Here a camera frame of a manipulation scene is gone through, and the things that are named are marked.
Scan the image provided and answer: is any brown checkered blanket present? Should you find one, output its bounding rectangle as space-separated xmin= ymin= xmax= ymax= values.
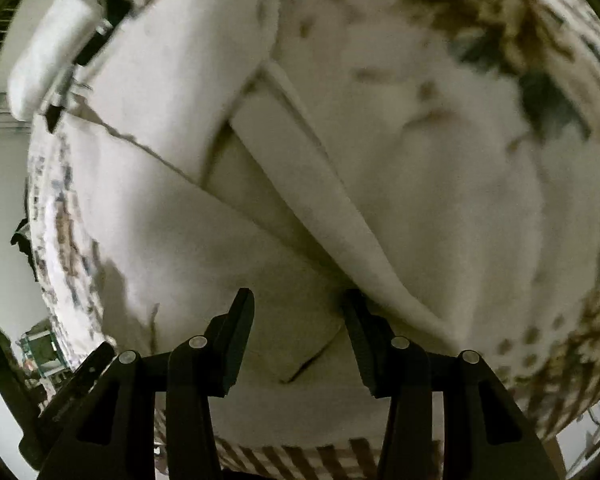
xmin=215 ymin=437 xmax=382 ymax=479

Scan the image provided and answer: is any cream white garment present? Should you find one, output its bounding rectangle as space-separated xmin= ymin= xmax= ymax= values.
xmin=7 ymin=0 xmax=481 ymax=449

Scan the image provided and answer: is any floral white bed blanket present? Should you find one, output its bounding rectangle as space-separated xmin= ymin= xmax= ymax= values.
xmin=8 ymin=0 xmax=600 ymax=446

